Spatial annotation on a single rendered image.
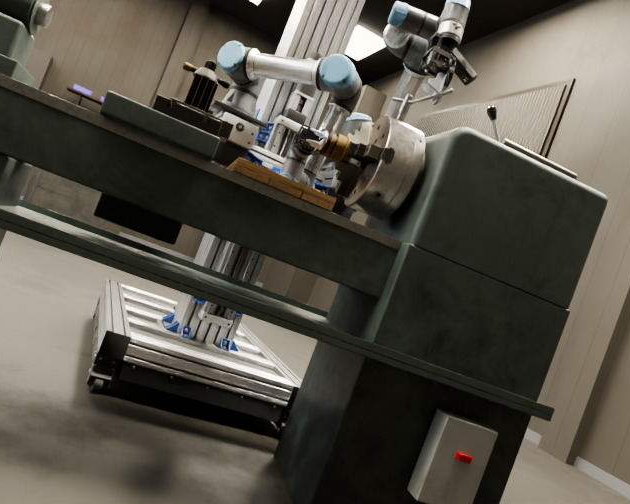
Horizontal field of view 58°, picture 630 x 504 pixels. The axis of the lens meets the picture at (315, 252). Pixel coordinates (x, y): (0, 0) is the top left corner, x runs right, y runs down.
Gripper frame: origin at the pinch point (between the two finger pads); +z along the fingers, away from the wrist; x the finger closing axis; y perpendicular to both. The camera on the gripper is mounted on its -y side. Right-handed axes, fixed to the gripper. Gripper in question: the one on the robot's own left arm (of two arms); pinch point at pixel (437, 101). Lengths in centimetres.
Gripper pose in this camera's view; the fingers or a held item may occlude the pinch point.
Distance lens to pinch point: 176.1
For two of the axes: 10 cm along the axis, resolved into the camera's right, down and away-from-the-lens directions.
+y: -9.0, -3.5, -2.6
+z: -2.9, 9.3, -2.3
